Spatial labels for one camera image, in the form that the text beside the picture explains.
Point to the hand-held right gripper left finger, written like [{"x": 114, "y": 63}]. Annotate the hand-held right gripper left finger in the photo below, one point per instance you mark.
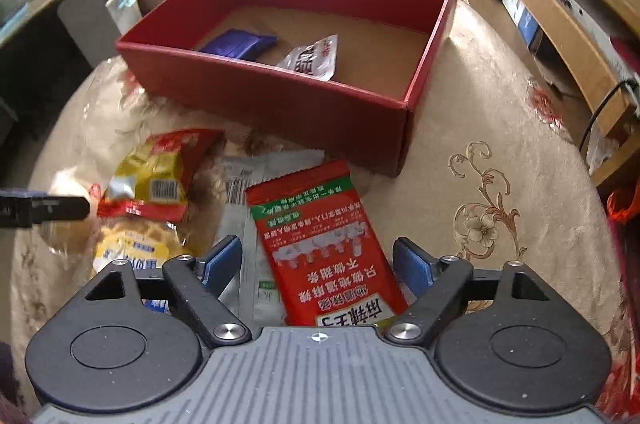
[{"x": 224, "y": 256}]

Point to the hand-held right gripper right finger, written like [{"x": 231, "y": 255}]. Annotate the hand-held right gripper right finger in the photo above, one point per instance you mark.
[{"x": 411, "y": 261}]

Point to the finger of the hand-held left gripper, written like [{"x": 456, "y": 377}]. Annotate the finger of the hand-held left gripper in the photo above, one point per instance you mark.
[{"x": 55, "y": 206}]

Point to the clear white snack packet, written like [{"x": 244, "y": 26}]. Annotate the clear white snack packet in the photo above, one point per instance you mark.
[{"x": 235, "y": 204}]

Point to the clear bread packet yellow label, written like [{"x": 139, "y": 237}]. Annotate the clear bread packet yellow label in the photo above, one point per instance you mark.
[{"x": 120, "y": 246}]

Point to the red packet with green stripe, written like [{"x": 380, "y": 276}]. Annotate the red packet with green stripe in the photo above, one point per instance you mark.
[{"x": 320, "y": 254}]

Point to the red and yellow snack packet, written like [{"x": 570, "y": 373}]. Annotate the red and yellow snack packet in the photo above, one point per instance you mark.
[{"x": 150, "y": 174}]

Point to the red cardboard box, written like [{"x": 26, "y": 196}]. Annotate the red cardboard box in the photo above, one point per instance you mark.
[{"x": 275, "y": 104}]

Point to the white storage bin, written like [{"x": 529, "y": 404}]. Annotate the white storage bin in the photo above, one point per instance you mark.
[{"x": 122, "y": 7}]

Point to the purple snack packet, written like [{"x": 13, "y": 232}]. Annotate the purple snack packet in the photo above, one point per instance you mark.
[{"x": 235, "y": 43}]

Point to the white and red snack packet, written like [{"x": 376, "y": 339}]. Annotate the white and red snack packet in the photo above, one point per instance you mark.
[{"x": 310, "y": 57}]

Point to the red plastic bag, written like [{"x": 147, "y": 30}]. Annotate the red plastic bag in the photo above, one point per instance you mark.
[{"x": 625, "y": 304}]

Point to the blue and white box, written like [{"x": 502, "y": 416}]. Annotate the blue and white box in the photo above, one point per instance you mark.
[{"x": 522, "y": 17}]

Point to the wooden media cabinet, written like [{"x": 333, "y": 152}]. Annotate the wooden media cabinet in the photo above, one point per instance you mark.
[{"x": 550, "y": 9}]

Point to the white set-top device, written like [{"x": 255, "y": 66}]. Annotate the white set-top device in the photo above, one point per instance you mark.
[{"x": 575, "y": 9}]

